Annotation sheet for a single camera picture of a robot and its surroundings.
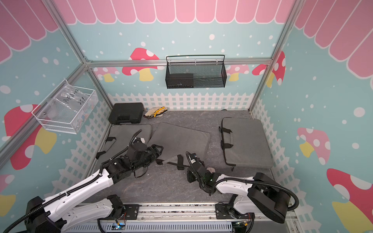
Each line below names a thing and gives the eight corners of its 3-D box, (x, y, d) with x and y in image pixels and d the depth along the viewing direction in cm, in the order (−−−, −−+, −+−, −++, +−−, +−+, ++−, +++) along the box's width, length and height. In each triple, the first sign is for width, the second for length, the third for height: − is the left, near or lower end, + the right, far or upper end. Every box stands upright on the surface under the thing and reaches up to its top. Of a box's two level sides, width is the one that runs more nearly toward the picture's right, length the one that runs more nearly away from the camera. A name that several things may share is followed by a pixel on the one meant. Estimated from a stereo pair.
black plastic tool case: (108, 124, 113) (105, 120, 109) (116, 106, 125) (114, 102, 121) (140, 124, 113) (138, 120, 109) (145, 106, 125) (143, 102, 121)
